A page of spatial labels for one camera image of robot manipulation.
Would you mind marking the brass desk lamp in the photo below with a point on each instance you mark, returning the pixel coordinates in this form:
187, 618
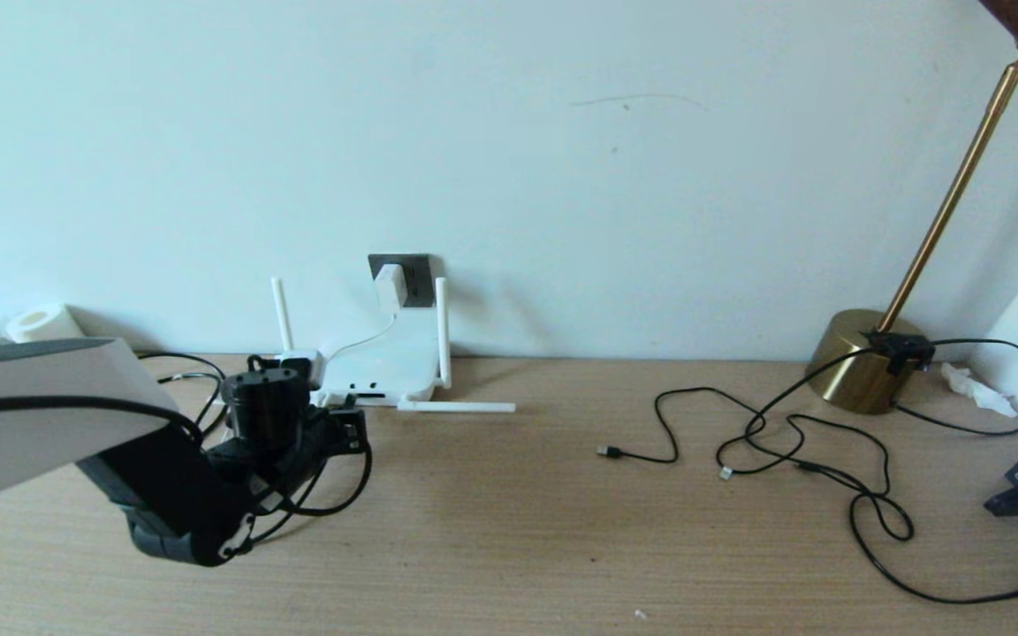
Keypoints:
854, 362

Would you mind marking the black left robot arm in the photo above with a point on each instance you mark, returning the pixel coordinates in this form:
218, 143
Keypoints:
14, 446

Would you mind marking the white router with antennas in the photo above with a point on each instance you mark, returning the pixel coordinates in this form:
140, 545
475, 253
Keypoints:
385, 362

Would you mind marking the white paper roll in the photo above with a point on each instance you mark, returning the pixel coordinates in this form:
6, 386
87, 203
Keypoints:
41, 322

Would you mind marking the grey wall socket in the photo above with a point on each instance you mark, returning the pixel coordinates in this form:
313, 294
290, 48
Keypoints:
419, 278

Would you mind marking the crumpled white tissue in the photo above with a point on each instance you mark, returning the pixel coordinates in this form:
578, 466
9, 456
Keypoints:
973, 389

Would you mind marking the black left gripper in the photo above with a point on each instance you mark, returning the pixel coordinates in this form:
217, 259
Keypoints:
337, 431

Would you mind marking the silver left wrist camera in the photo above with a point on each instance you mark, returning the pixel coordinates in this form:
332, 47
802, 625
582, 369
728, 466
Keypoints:
301, 367

